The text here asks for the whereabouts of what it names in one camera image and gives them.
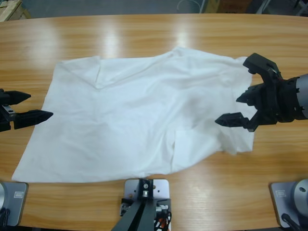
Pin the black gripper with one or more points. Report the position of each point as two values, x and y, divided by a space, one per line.
279 103
6 120

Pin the white T-shirt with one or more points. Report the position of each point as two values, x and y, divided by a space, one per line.
132 108

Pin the dark grey chair base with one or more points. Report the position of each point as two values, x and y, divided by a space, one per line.
299 8

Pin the dark brown cardboard box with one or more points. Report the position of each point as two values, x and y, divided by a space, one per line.
232 4

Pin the dark post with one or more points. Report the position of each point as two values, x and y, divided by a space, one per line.
140 216

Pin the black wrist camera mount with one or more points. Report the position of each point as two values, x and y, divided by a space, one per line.
260 63

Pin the light brown cardboard box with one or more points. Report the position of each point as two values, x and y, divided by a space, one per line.
211 6

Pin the white mount block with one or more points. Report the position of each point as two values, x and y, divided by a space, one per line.
161 190

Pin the light wooden pallet stack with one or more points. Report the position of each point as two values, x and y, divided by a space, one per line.
12 9

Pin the grey metal stand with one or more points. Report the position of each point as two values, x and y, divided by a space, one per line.
262 6

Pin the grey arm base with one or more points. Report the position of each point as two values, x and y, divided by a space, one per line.
14 204
281 199

